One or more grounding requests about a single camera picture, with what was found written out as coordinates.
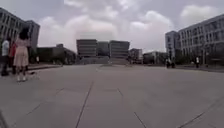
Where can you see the grey twin-block building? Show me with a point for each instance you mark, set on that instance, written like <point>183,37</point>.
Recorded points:
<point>100,50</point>

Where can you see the low distant building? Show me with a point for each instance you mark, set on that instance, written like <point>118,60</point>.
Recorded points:
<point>146,56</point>

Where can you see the group of people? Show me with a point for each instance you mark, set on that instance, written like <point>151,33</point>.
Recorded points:
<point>170,62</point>

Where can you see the low dark building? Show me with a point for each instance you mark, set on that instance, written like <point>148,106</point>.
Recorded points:
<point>53,55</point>

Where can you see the person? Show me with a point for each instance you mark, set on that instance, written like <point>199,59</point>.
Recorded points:
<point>22,50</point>
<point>197,61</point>
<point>5,53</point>

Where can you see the pale long multi-storey building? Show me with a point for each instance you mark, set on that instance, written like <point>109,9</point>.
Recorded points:
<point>200,40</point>

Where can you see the grey multi-storey building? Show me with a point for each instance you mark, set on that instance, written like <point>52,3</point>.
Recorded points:
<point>13,28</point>

